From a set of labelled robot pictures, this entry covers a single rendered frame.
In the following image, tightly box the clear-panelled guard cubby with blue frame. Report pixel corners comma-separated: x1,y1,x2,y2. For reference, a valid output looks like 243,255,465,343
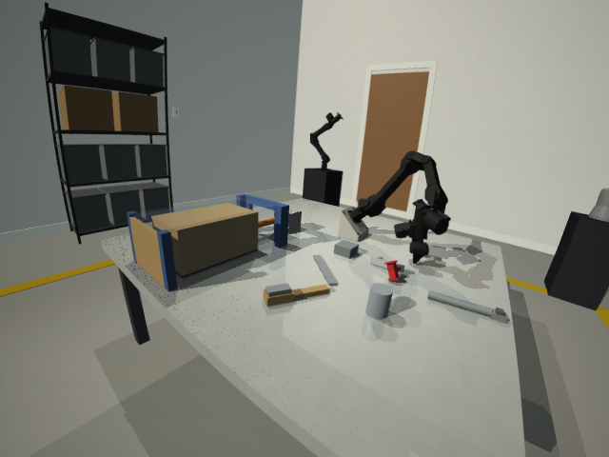
127,194,285,291

